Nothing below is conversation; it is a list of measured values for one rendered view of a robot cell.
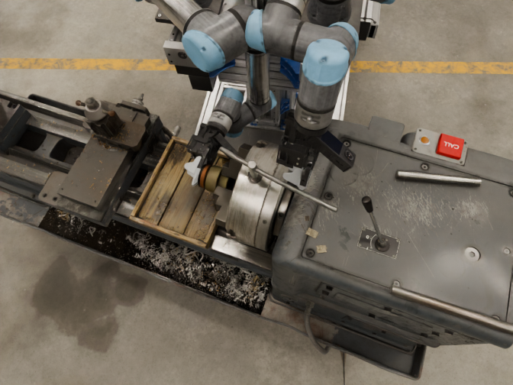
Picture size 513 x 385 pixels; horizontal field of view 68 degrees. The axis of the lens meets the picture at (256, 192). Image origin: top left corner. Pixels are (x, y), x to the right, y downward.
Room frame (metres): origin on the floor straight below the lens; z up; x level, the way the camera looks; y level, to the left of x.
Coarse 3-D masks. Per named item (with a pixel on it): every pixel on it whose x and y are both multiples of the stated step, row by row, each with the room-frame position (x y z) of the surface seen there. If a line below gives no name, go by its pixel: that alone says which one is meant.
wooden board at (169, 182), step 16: (176, 144) 0.78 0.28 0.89; (160, 160) 0.70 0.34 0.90; (176, 160) 0.71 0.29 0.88; (192, 160) 0.70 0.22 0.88; (224, 160) 0.68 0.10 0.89; (160, 176) 0.65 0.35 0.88; (176, 176) 0.64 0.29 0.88; (144, 192) 0.58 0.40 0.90; (160, 192) 0.58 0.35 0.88; (176, 192) 0.57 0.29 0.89; (192, 192) 0.57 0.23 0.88; (208, 192) 0.56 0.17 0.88; (144, 208) 0.53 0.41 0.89; (160, 208) 0.52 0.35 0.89; (176, 208) 0.51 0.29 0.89; (192, 208) 0.51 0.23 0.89; (144, 224) 0.46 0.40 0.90; (160, 224) 0.46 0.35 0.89; (192, 224) 0.45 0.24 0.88; (208, 224) 0.44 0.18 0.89; (192, 240) 0.38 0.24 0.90; (208, 240) 0.38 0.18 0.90
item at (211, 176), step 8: (208, 168) 0.54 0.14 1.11; (216, 168) 0.53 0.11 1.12; (200, 176) 0.52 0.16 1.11; (208, 176) 0.51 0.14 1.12; (216, 176) 0.50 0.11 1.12; (224, 176) 0.51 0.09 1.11; (200, 184) 0.50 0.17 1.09; (208, 184) 0.49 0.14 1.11; (216, 184) 0.48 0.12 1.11; (224, 184) 0.48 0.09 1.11
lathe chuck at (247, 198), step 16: (272, 144) 0.55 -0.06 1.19; (256, 160) 0.48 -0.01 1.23; (272, 160) 0.48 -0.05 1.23; (240, 176) 0.44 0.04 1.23; (240, 192) 0.40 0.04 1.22; (256, 192) 0.39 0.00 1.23; (240, 208) 0.36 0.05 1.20; (256, 208) 0.35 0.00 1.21; (240, 224) 0.33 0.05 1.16; (256, 224) 0.32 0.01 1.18; (240, 240) 0.31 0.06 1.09
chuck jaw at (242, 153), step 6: (246, 144) 0.57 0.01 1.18; (258, 144) 0.55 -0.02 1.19; (264, 144) 0.56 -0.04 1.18; (240, 150) 0.54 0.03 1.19; (246, 150) 0.54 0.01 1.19; (240, 156) 0.53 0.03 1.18; (246, 156) 0.53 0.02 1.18; (228, 162) 0.55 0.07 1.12; (234, 162) 0.53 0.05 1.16; (222, 168) 0.52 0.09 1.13; (228, 168) 0.52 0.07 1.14; (234, 168) 0.51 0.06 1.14; (222, 174) 0.51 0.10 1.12; (228, 174) 0.51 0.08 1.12; (234, 174) 0.50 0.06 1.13
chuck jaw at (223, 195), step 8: (216, 192) 0.46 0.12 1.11; (224, 192) 0.45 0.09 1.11; (216, 200) 0.45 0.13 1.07; (224, 200) 0.43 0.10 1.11; (216, 208) 0.42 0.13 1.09; (224, 208) 0.40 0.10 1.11; (216, 216) 0.38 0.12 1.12; (224, 216) 0.38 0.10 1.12; (216, 224) 0.37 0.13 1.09; (224, 224) 0.36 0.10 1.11; (232, 232) 0.33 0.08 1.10
